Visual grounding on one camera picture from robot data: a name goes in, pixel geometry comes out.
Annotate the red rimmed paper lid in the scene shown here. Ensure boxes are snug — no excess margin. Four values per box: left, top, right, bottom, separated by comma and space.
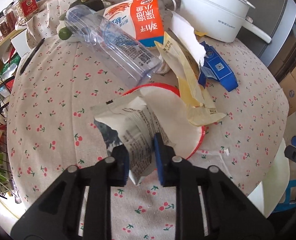
123, 83, 205, 159

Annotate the cream paper bag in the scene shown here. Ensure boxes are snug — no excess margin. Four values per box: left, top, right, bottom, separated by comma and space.
155, 32, 226, 126

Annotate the silver printed snack wrapper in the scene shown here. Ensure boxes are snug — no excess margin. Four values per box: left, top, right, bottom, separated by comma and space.
91, 95, 174, 186

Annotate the blue torn milk carton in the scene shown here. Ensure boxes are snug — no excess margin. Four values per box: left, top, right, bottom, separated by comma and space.
198, 41, 238, 92

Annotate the white paper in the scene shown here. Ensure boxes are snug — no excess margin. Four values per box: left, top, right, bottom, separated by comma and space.
170, 11, 206, 67

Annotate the clear plastic bottle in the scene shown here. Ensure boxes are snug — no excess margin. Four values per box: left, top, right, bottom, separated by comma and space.
64, 5, 162, 88

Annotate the white plastic trash bin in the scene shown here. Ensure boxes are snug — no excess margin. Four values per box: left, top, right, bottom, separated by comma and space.
248, 139, 290, 218

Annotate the blue plastic stool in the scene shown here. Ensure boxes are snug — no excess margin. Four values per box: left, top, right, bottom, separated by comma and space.
273, 179, 296, 213

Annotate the lower cardboard box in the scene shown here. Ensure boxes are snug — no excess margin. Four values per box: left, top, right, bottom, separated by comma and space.
279, 73, 296, 116

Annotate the cherry print tablecloth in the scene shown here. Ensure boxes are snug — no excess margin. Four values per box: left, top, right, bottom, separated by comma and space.
7, 0, 289, 239

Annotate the grey refrigerator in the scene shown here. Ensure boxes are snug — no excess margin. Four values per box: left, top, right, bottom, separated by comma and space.
237, 0, 296, 82

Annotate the yellow crumpled wrapper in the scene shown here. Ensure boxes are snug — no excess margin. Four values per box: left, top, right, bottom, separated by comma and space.
194, 31, 206, 37

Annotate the black pen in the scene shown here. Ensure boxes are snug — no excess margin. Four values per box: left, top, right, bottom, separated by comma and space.
19, 38, 45, 75

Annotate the white electric cooking pot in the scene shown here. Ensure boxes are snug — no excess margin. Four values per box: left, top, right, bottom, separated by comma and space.
179, 0, 271, 44

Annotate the white bowl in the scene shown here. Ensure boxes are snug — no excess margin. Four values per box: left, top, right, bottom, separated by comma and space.
57, 21, 89, 42

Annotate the green lime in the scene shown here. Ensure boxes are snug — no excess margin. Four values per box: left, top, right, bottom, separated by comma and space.
58, 27, 72, 41

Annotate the orange white flour bag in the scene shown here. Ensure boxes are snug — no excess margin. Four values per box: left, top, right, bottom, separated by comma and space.
104, 0, 164, 48

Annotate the red labelled jar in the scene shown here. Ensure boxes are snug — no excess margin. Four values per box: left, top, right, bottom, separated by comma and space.
13, 0, 38, 25

